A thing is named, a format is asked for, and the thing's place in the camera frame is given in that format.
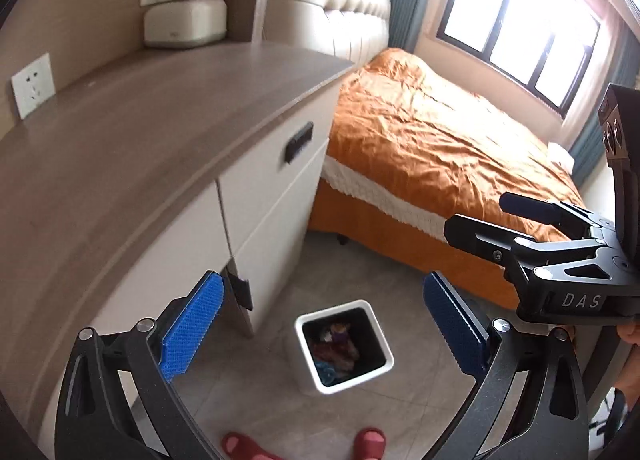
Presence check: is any white square trash bin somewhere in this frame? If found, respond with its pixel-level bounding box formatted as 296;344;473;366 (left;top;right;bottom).
288;299;395;396

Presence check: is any beige padded headboard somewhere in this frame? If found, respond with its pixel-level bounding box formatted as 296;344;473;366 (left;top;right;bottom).
262;0;390;66

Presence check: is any white wall socket centre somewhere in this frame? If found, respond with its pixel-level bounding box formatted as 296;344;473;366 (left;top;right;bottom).
11;53;55;120

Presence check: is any red slipper right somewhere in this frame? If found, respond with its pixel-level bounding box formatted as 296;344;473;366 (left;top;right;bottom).
352;428;386;460

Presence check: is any red slipper left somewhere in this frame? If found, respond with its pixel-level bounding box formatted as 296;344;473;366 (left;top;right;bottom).
220;432;281;460

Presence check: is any person's right hand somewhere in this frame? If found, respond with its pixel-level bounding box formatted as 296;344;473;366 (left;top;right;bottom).
614;323;640;409

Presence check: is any red slipper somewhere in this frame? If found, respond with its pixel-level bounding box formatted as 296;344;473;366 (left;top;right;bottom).
352;428;386;460
220;432;281;460

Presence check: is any black door handle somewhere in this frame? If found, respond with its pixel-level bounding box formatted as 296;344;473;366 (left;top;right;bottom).
228;272;254;311

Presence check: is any white cabinet drawer front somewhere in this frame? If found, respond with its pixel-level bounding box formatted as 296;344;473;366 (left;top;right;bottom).
218;84;340;253

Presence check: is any orange bed cover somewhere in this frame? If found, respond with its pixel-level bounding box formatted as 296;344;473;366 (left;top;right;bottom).
309;49;582;309

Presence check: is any window with dark frame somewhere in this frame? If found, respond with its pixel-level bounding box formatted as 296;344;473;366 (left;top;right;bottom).
437;0;600;117

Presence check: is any white tissue box appliance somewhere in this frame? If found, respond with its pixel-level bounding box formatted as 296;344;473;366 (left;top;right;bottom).
143;0;228;49

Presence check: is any black drawer handle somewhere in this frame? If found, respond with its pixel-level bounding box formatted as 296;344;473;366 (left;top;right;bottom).
283;122;314;164

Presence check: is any white cabinet door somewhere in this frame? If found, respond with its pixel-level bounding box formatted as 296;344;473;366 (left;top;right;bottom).
232;147;326;336

